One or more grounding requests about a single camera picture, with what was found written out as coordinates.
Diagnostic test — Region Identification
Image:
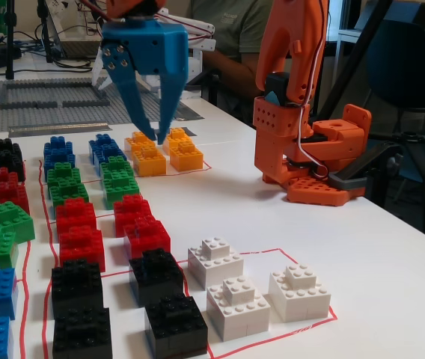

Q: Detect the grey lego corner wall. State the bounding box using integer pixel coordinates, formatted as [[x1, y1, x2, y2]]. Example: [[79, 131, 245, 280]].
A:
[[0, 100, 37, 110]]

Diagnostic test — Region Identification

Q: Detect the yellow lego block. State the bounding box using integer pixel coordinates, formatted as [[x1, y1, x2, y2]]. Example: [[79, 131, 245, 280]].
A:
[[168, 140, 205, 172], [162, 126, 195, 149], [132, 144, 168, 177], [123, 130, 158, 154]]

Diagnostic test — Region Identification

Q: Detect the grey lego baseplate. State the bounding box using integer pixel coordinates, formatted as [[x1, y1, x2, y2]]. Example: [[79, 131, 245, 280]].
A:
[[0, 76, 183, 135]]

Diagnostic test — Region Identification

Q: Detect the long grey lego wall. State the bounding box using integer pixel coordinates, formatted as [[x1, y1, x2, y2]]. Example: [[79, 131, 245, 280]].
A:
[[61, 98, 111, 108], [4, 79, 108, 91]]

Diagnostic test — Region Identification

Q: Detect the person's bare forearm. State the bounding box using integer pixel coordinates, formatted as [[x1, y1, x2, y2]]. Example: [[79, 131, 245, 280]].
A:
[[201, 48, 264, 124]]

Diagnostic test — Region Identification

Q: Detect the black lego block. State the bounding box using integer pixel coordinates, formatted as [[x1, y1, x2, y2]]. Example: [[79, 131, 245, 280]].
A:
[[0, 138, 22, 158], [52, 304, 113, 359], [50, 258, 104, 319], [0, 149, 26, 182], [144, 294, 209, 359], [128, 247, 184, 307]]

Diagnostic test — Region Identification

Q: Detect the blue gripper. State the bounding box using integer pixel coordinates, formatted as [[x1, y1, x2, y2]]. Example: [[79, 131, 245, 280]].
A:
[[101, 16, 190, 147]]

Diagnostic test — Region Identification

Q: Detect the grey duct tape strip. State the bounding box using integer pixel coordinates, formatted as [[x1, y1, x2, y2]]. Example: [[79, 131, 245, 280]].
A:
[[7, 121, 113, 139]]

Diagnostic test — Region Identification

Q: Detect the dark blue chair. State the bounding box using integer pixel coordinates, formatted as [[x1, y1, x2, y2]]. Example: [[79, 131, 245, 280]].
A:
[[365, 18, 425, 113]]

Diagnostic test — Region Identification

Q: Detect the person in olive t-shirt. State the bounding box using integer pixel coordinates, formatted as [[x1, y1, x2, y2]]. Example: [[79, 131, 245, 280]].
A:
[[186, 0, 273, 64]]

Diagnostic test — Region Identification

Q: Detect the black table clamp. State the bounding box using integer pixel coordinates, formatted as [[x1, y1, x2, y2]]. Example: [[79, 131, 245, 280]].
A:
[[326, 141, 404, 197]]

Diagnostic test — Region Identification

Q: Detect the black stand pole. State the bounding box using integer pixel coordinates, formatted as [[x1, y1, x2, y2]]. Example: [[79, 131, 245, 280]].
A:
[[36, 0, 55, 63], [4, 0, 15, 80]]

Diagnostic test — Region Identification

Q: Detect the black tripod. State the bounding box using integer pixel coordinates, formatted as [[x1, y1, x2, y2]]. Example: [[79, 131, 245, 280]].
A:
[[315, 0, 425, 244]]

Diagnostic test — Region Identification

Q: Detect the white lego block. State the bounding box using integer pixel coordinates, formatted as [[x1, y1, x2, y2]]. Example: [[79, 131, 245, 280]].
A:
[[268, 263, 332, 323], [206, 275, 272, 342], [187, 236, 245, 289]]

